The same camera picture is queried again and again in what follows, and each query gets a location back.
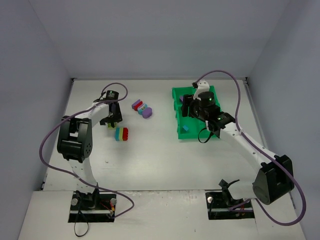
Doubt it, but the lime green small lego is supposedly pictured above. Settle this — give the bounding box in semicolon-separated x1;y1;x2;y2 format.
107;123;117;129

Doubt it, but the small teal lego cube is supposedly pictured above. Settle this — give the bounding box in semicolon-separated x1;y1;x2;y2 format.
182;125;189;132

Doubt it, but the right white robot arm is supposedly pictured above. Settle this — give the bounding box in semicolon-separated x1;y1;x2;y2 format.
181;91;295;205

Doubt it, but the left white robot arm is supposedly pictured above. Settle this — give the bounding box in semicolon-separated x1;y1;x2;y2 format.
57;90;123;202

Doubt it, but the teal yellow red lego stack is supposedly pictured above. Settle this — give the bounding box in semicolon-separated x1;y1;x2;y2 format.
114;127;129;142

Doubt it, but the purple lego with red brick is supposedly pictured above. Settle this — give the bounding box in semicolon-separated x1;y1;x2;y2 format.
131;99;143;111

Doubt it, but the green divided sorting tray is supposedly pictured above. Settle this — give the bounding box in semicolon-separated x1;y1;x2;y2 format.
171;86;209;140

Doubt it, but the teal printed purple lego stack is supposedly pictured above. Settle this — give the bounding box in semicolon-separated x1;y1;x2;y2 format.
137;104;153;119

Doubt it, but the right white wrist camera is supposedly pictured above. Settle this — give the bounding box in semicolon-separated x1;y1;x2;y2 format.
192;80;210;99

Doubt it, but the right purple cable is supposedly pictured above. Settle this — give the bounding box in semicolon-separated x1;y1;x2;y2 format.
196;69;307;226

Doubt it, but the purple cable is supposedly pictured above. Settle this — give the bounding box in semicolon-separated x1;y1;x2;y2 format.
196;69;307;226
39;82;136;218

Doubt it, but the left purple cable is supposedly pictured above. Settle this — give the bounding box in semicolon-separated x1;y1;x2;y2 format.
39;82;136;218

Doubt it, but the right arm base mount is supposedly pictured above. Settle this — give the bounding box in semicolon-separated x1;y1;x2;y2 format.
205;190;255;220

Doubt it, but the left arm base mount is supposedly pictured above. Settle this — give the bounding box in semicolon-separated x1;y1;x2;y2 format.
68;191;117;223

